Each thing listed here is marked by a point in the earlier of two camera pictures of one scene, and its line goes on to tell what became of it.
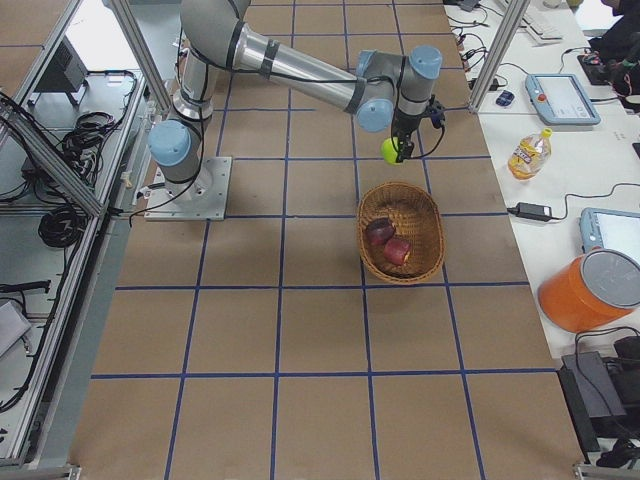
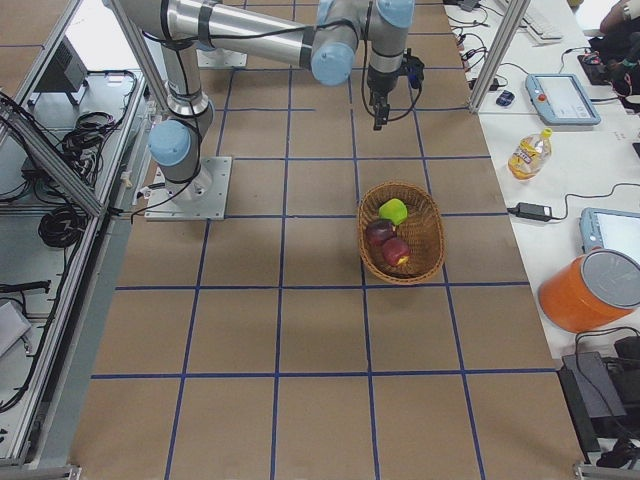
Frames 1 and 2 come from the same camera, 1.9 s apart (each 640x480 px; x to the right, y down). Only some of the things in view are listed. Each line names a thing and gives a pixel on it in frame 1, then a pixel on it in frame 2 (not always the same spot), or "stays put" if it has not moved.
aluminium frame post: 497,59 stays put
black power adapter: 535,212 stays put
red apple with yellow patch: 397,251 stays put
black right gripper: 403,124 to 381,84
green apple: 389,151 to 395,210
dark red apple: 379,231 stays put
